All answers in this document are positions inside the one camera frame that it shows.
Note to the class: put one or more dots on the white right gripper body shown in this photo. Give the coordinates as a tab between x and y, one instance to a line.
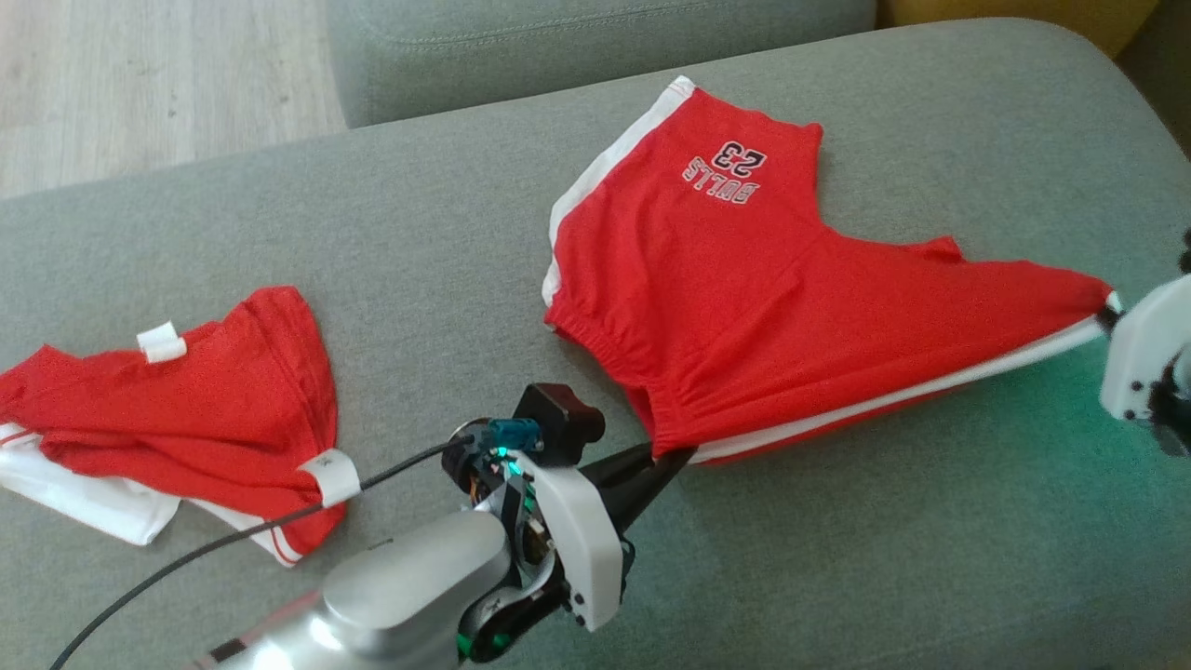
1154	354

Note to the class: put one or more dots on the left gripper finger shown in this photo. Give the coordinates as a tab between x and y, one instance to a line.
633	465
642	498

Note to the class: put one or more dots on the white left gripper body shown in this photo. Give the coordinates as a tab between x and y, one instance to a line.
577	540

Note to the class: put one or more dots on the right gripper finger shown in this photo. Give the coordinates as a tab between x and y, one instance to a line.
1112	326
1107	311

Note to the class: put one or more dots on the red Bulls shorts white stripes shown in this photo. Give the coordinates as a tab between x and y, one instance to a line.
744	298

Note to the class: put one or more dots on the red Bulls jersey white sleeves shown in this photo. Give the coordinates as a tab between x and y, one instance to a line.
186	409

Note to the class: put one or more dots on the large grey sofa seat cushion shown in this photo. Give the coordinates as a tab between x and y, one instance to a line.
419	279

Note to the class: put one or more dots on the yellow sofa backrest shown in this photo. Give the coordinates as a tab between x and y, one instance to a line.
1023	19

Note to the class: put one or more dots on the small grey sofa seat cushion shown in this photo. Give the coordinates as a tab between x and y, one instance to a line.
558	46

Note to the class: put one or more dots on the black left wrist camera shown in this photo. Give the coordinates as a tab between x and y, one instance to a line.
558	419

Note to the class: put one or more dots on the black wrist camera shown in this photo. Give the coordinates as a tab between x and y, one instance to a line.
1185	251
558	419

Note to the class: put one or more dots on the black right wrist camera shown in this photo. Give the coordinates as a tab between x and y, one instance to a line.
1185	251

